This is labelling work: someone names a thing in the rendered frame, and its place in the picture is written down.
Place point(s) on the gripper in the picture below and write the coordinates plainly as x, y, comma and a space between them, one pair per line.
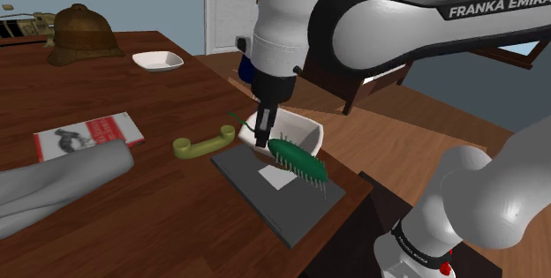
272, 87

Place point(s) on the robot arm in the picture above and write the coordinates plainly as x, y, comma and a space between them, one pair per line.
387, 32

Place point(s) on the large white square bowl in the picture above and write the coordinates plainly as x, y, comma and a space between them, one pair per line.
297, 133

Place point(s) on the green bristle brush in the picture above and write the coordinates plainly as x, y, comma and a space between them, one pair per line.
297, 160

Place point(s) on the olive green phone handset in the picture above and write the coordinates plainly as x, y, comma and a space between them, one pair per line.
202, 145

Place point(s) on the flat grey book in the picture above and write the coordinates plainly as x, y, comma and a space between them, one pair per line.
284, 204

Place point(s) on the dark blue round object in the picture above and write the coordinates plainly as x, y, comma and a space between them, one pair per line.
244, 69

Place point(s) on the dark brown wooden furniture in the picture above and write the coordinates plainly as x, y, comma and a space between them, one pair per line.
348, 85

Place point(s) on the small white square bowl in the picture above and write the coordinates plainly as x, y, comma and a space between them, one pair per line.
157, 60

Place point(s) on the white panelled door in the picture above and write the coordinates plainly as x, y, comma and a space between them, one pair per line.
230, 10

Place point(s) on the brown wooden table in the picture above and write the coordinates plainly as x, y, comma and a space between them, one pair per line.
142, 217

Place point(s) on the red and white book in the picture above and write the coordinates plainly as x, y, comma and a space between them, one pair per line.
99, 133

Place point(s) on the brown pith helmet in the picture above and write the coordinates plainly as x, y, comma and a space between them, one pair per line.
82, 36

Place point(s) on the grey rolled cloth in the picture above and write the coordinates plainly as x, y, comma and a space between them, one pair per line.
56, 182

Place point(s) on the brown wooden frame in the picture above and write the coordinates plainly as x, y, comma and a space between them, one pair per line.
503, 55

